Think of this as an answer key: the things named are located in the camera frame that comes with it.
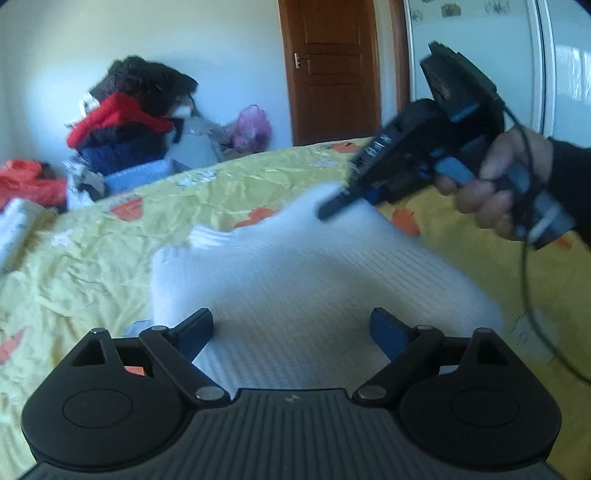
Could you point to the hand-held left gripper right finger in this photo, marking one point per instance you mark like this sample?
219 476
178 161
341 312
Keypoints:
388 331

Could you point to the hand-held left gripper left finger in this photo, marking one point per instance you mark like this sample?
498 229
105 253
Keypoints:
196 330

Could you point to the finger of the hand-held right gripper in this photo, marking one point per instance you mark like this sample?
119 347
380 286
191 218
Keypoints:
334 205

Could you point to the white knit sweater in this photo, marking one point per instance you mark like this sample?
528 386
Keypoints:
295 286

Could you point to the person's right forearm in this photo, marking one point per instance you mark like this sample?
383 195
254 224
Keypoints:
572 184

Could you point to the black and white crumpled clothes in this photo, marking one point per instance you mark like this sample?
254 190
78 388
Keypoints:
85 187

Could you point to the person's right hand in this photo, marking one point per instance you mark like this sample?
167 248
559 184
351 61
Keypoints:
498 157

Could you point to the white wardrobe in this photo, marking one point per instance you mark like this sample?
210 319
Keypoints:
508 50

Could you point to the pink plastic bag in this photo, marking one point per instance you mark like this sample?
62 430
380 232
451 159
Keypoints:
251 127

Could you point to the brown wooden door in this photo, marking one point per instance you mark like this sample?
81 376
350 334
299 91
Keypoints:
337 69

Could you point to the yellow printed bed sheet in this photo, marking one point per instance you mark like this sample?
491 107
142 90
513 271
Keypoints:
92 258

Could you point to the grey bag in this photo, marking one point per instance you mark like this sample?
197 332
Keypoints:
198 138

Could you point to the blue knit sweater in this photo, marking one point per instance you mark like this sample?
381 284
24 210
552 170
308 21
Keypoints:
138 177

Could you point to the navy blue garment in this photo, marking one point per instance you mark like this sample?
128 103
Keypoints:
124 150

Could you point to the white script-printed duvet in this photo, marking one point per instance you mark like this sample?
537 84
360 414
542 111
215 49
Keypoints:
16 230

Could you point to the dark fuzzy garment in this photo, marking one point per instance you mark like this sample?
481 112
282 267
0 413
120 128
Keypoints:
147 83

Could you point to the red cloth at left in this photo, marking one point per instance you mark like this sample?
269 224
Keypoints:
27 182

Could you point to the red garment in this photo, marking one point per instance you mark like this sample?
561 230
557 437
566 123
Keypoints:
115 117

